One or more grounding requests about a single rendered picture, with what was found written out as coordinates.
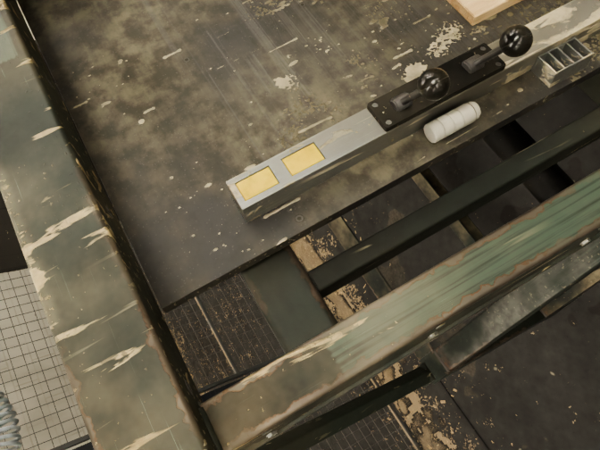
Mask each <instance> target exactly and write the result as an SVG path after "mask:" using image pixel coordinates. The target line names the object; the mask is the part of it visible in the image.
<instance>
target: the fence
mask: <svg viewBox="0 0 600 450"><path fill-rule="evenodd" d="M525 26H526V27H528V28H529V29H530V30H531V32H532V35H533V43H532V46H531V48H530V50H529V51H528V52H527V53H526V54H524V55H522V56H519V57H510V56H507V55H505V54H504V53H502V54H500V55H498V56H499V57H500V58H501V59H502V60H503V61H504V62H505V63H506V65H505V68H504V70H503V71H500V72H498V73H497V74H495V75H493V76H491V77H490V78H488V79H485V80H483V81H481V82H480V83H478V84H477V85H475V86H473V87H470V88H468V89H466V90H464V91H463V92H462V93H460V94H458V95H456V96H453V97H451V98H450V99H448V100H446V101H445V102H443V103H441V104H438V105H437V106H435V107H433V108H431V109H429V110H427V111H426V112H424V113H422V114H420V115H418V116H416V117H414V118H412V119H411V120H409V121H407V122H405V123H403V124H401V125H399V126H398V127H396V128H394V129H392V130H390V131H388V132H386V131H385V130H384V129H383V128H382V127H381V126H380V125H379V123H378V122H377V121H376V119H375V118H374V117H373V116H372V114H371V113H370V112H369V110H368V109H367V108H366V109H364V110H362V111H360V112H358V113H356V114H354V115H352V116H350V117H349V118H347V119H345V120H343V121H341V122H339V123H337V124H335V125H333V126H331V127H330V128H328V129H325V130H323V131H322V132H320V133H318V134H316V135H314V136H312V137H310V138H308V139H306V140H305V141H303V142H301V143H299V144H297V145H295V146H292V147H290V148H289V149H288V150H286V151H284V152H282V153H280V154H277V155H275V156H273V157H272V158H270V159H269V160H267V161H265V162H262V163H260V164H258V165H256V166H254V167H253V168H251V169H250V170H248V171H245V172H243V173H241V174H239V175H237V176H236V177H234V178H232V179H230V180H228V181H226V184H227V187H228V189H229V192H230V195H231V197H232V198H233V200H234V202H235V203H236V205H237V207H238V209H239V211H240V212H241V213H242V215H243V217H244V218H245V220H246V222H249V221H252V220H254V219H255V218H257V217H259V216H261V215H263V214H265V213H267V212H268V211H270V210H272V209H274V208H276V207H278V206H279V205H281V204H284V203H285V202H287V201H288V200H290V199H292V198H294V197H296V196H299V195H300V194H302V193H303V192H305V191H307V190H309V189H311V188H313V187H315V186H317V185H319V184H321V183H322V182H323V181H325V180H327V179H330V178H332V177H334V176H335V175H337V174H339V173H340V172H342V171H345V170H346V169H348V168H350V167H352V166H354V165H356V164H357V163H359V162H361V161H363V160H365V159H367V158H368V157H370V156H372V155H374V154H376V153H378V152H379V151H381V150H383V149H385V148H387V147H389V146H391V145H393V144H394V143H396V142H398V141H400V140H402V139H403V138H406V137H408V136H410V135H411V134H413V133H414V132H416V131H418V130H420V129H423V128H424V125H425V124H427V123H428V122H430V121H433V120H435V119H436V118H438V117H439V116H441V115H443V114H445V113H448V112H450V111H451V110H453V109H454V108H456V107H458V106H460V105H462V104H464V103H468V102H470V101H474V100H476V99H478V98H480V97H482V96H483V95H485V94H487V93H489V92H491V91H493V90H494V89H496V88H499V87H501V86H502V85H503V84H505V83H507V82H509V81H511V80H513V79H515V78H517V77H519V76H520V75H522V74H524V73H526V72H527V71H530V70H531V69H532V67H533V65H534V63H535V61H536V59H537V58H538V56H540V55H542V54H544V53H546V52H547V51H549V50H551V49H553V48H555V47H557V46H559V45H560V44H562V43H564V42H566V41H568V40H570V39H572V38H574V37H576V39H577V40H579V41H580V42H581V43H582V42H583V41H585V40H587V39H589V38H591V37H593V36H594V35H596V34H598V33H600V0H572V1H570V2H569V3H567V4H565V5H563V6H561V7H559V8H557V9H555V10H553V11H551V12H550V13H548V14H546V15H544V16H542V17H540V18H538V19H536V20H534V21H532V22H531V23H529V24H527V25H525ZM311 144H315V145H316V147H317V148H318V150H319V151H320V152H321V154H322V156H323V157H324V160H322V161H320V162H317V163H316V164H314V165H313V166H311V167H309V168H307V169H305V170H303V171H301V172H299V173H297V174H296V175H294V176H292V175H291V174H290V172H289V171H288V169H287V167H286V166H285V164H284V163H283V162H282V159H284V158H286V157H288V156H290V155H292V154H294V153H296V152H298V151H299V150H301V149H303V148H305V147H307V146H309V145H311ZM267 167H269V168H270V170H271V172H272V173H273V175H274V176H275V178H276V179H277V181H278V182H279V184H277V185H275V186H274V187H271V188H269V189H267V190H265V191H263V192H262V193H260V194H259V195H257V196H254V197H252V198H250V199H248V200H246V201H245V199H244V198H243V197H242V195H241V194H240V192H239V191H238V188H237V186H236V184H237V183H238V182H240V181H242V180H244V179H246V178H248V177H250V176H252V175H254V174H255V173H257V172H259V171H262V170H263V169H265V168H267Z"/></svg>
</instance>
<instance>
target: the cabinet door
mask: <svg viewBox="0 0 600 450"><path fill-rule="evenodd" d="M446 1H447V2H448V3H449V4H450V5H452V6H453V8H454V9H455V10H456V11H457V12H458V13H459V14H461V16H462V17H463V18H464V19H465V20H466V21H468V22H469V23H470V24H471V25H472V26H473V25H475V24H477V23H479V22H481V21H483V20H485V19H487V18H489V17H491V16H493V15H495V14H497V13H500V12H501V11H502V10H504V9H506V8H508V7H510V6H512V5H514V4H517V3H519V2H520V1H522V0H446Z"/></svg>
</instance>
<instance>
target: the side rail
mask: <svg viewBox="0 0 600 450"><path fill-rule="evenodd" d="M599 238H600V169H598V170H597V171H594V172H593V173H591V174H589V175H588V176H586V177H585V178H584V179H581V180H579V181H578V182H576V183H574V184H573V185H571V186H569V187H567V188H566V189H564V190H563V191H561V192H559V193H558V194H556V195H554V196H552V197H550V198H548V199H547V200H545V201H544V202H543V203H541V204H539V205H537V206H535V207H534V208H532V209H530V210H528V211H527V212H525V213H524V214H522V215H520V216H519V217H517V218H515V219H513V220H512V221H509V222H508V223H506V224H505V225H504V226H502V227H500V228H499V229H496V230H494V231H493V232H491V233H489V234H488V235H486V236H484V237H483V238H481V239H479V240H478V241H476V242H474V243H473V244H471V245H469V246H467V247H465V248H464V249H463V250H461V251H459V252H458V253H456V254H454V255H452V256H450V257H449V258H447V259H445V260H444V261H443V262H440V263H439V264H437V265H435V266H434V267H432V268H430V269H429V270H427V271H424V272H423V273H422V274H420V275H419V276H417V277H415V278H414V279H411V280H409V281H408V282H406V283H404V284H403V285H402V286H400V287H398V288H396V289H395V290H393V291H391V292H389V293H388V294H386V295H384V296H383V297H381V298H380V299H378V300H376V301H374V302H373V303H371V304H369V305H367V306H365V307H364V308H362V309H361V310H359V311H358V312H355V313H354V314H352V315H350V316H349V317H347V318H345V319H344V320H342V321H340V322H339V323H337V324H335V325H334V326H332V327H330V328H329V329H326V330H324V331H323V332H322V333H320V334H319V335H317V336H315V337H313V338H311V339H310V340H308V341H306V342H304V343H303V344H302V345H300V346H298V347H296V348H295V349H293V350H291V351H289V352H288V353H286V354H284V355H282V356H281V357H280V358H278V359H276V360H275V361H273V362H270V363H269V364H267V365H265V366H264V367H262V368H261V369H260V370H258V371H255V372H254V373H252V374H250V375H249V376H247V377H245V378H244V379H242V380H240V381H239V382H237V383H235V384H234V385H232V386H230V387H228V388H226V389H225V390H223V391H221V392H220V393H219V394H217V395H215V396H213V397H211V398H210V399H208V400H206V401H205V402H203V403H201V405H200V407H203V408H204V410H205V411H206V413H207V415H208V418H209V420H210V423H211V424H212V426H213V429H214V431H215V433H216V435H217V437H218V439H219V440H220V443H221V446H222V449H223V450H255V449H257V448H258V447H260V446H262V445H264V444H266V443H267V442H269V441H270V440H272V439H274V438H275V437H277V436H278V435H280V434H281V433H283V432H285V431H286V430H288V429H290V428H292V427H293V426H295V425H296V424H297V423H299V422H301V421H303V420H304V419H306V418H308V417H309V416H311V415H313V414H314V413H316V412H318V411H319V410H320V409H322V408H324V407H325V406H327V405H329V404H331V403H332V402H334V401H336V400H337V399H339V398H340V397H341V396H343V395H345V394H347V393H348V392H350V391H352V390H353V389H355V388H357V387H359V386H360V385H361V384H363V383H364V382H366V381H367V380H369V379H371V378H373V377H375V376H376V375H378V374H379V373H381V372H383V371H384V370H386V369H387V368H389V367H390V366H392V365H394V364H395V363H398V362H399V361H401V360H402V359H404V358H405V357H406V356H408V355H410V354H412V353H413V352H415V351H417V350H418V349H420V348H422V347H423V346H425V345H427V344H428V343H429V342H431V341H433V340H434V339H436V338H438V337H440V336H441V335H443V334H445V333H446V332H447V331H448V330H450V329H452V328H454V327H456V326H457V325H459V324H460V323H462V322H464V321H466V320H468V319H469V318H470V317H471V316H473V315H475V314H476V313H479V312H480V311H482V310H483V309H485V308H487V307H488V306H490V305H491V304H493V303H494V302H496V301H498V300H499V299H501V298H503V297H504V296H506V295H508V294H510V293H511V292H513V291H514V290H515V289H517V288H519V287H521V286H522V285H524V284H526V283H527V282H529V281H530V280H532V279H534V278H535V277H537V276H538V275H540V274H541V273H543V272H545V271H547V270H549V269H550V268H552V267H553V266H555V265H556V264H557V263H560V262H561V261H563V260H564V259H566V258H568V257H569V256H571V255H573V254H575V253H576V252H578V251H579V250H580V249H582V248H584V247H585V246H587V245H589V244H591V243H592V242H594V241H596V240H597V239H599Z"/></svg>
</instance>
